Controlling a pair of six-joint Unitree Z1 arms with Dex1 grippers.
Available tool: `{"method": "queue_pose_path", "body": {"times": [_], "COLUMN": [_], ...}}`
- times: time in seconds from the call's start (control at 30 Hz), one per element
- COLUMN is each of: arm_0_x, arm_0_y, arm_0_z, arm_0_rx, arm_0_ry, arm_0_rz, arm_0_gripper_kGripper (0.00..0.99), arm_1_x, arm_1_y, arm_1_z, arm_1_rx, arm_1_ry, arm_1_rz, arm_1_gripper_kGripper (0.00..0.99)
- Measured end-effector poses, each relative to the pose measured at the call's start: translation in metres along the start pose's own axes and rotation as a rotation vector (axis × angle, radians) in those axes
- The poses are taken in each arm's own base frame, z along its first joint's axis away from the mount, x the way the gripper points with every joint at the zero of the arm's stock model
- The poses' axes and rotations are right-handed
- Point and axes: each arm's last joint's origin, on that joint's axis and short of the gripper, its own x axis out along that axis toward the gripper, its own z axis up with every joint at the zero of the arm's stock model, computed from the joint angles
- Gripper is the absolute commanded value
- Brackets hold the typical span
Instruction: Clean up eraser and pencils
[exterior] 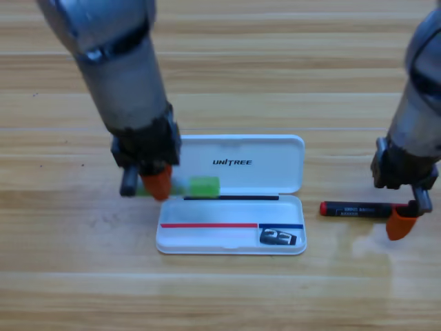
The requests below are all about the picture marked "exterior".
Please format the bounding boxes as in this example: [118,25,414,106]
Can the red and black marker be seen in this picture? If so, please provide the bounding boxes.
[319,201,411,219]

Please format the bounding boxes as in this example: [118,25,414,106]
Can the white Unitree pencil case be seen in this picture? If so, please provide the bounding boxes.
[155,134,307,256]

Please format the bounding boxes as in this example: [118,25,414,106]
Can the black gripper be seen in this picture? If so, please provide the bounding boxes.
[370,137,439,241]
[110,105,183,201]

